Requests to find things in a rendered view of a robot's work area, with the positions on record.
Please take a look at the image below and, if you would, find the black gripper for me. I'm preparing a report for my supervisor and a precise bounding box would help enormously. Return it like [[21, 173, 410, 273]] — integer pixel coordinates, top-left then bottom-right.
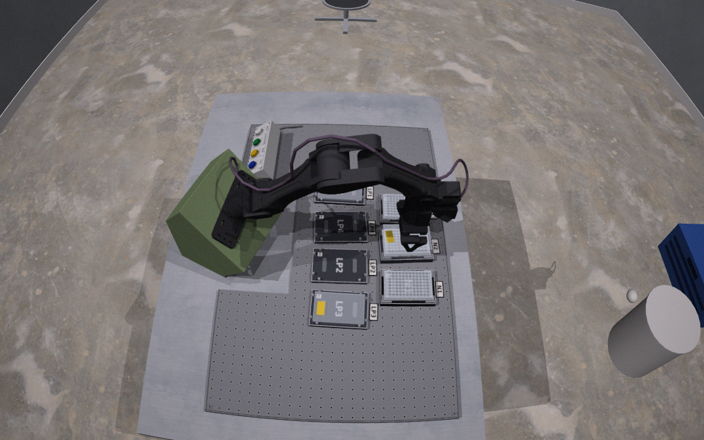
[[397, 200, 428, 252]]

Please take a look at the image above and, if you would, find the white well plate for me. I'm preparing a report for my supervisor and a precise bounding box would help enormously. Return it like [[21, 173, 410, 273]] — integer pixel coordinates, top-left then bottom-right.
[[382, 229, 431, 257], [384, 270, 433, 301], [383, 194, 405, 220]]

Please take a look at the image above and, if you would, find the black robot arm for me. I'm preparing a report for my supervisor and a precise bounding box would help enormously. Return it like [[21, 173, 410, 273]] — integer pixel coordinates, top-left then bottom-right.
[[211, 134, 461, 248]]

